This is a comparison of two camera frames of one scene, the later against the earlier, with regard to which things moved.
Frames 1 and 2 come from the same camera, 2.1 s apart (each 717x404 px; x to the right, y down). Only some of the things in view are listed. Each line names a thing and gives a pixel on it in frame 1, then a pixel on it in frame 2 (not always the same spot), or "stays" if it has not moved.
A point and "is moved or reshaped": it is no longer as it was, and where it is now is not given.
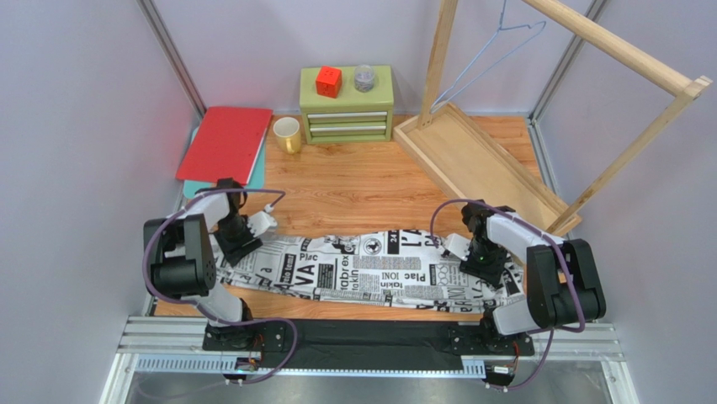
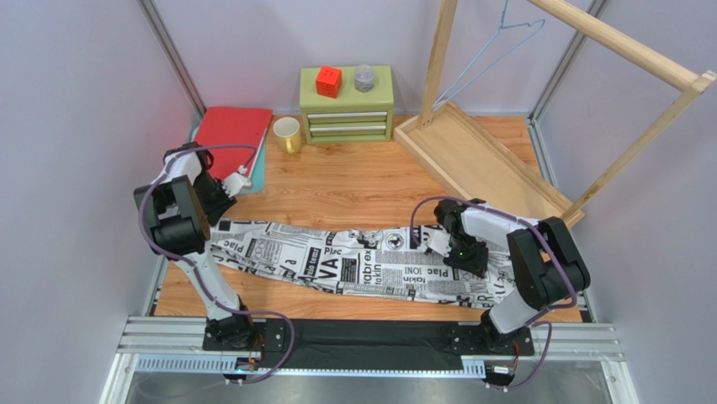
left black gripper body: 233,234 -> 211,194
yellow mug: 287,132 stays
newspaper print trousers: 380,268 is moved or reshaped
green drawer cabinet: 352,116 stays
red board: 226,145 stays
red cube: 328,82 stays
